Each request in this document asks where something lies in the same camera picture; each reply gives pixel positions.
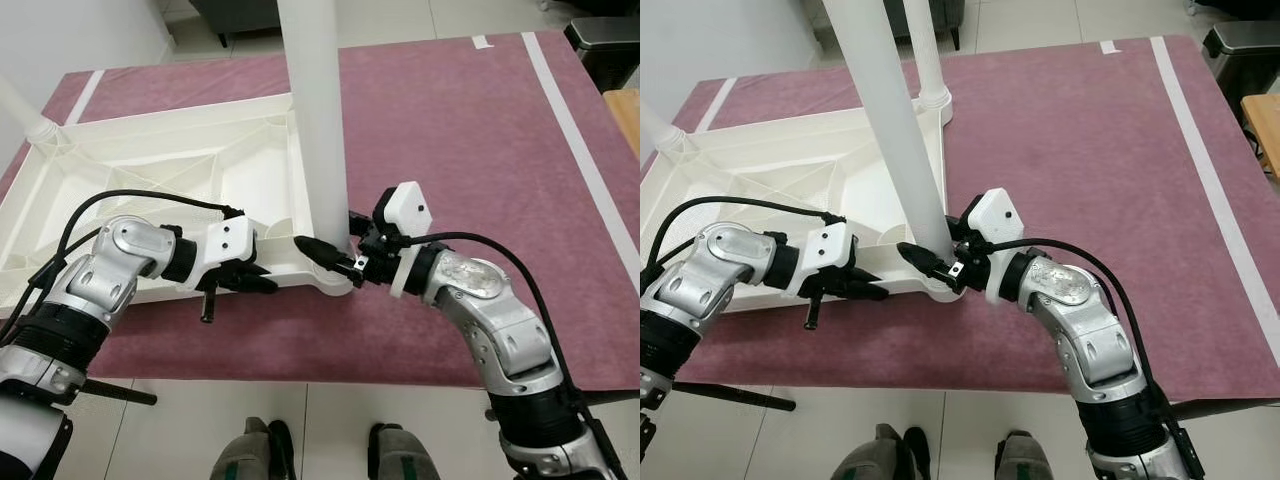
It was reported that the white plastic children table top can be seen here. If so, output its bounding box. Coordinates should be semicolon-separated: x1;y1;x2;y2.
0;93;356;301
640;100;966;311

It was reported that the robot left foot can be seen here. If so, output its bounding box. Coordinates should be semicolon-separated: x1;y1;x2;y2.
210;418;296;480
832;425;931;480

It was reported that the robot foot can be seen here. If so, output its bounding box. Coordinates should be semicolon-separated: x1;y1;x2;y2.
368;423;436;480
995;432;1051;480
210;418;296;480
832;425;931;480

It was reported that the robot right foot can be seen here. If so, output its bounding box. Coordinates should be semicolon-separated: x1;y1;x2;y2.
368;423;436;480
995;432;1051;480

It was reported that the dark grey armchair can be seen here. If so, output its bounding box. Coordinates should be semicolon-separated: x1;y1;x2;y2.
190;0;281;46
810;0;966;51

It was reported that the silver black trash bin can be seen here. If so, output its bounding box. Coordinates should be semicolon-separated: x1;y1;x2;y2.
565;17;641;91
1203;22;1280;91

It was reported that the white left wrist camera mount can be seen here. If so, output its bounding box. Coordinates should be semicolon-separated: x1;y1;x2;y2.
798;222;859;298
195;215;259;291

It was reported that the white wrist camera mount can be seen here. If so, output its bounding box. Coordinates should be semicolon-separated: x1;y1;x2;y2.
375;182;433;298
195;215;259;291
798;222;859;298
965;188;1021;303

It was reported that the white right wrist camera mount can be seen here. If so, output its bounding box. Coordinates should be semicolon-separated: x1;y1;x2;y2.
965;188;1021;303
375;182;433;298

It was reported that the black metal table frame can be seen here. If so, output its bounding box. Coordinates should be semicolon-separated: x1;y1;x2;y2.
672;380;1280;421
80;378;641;408

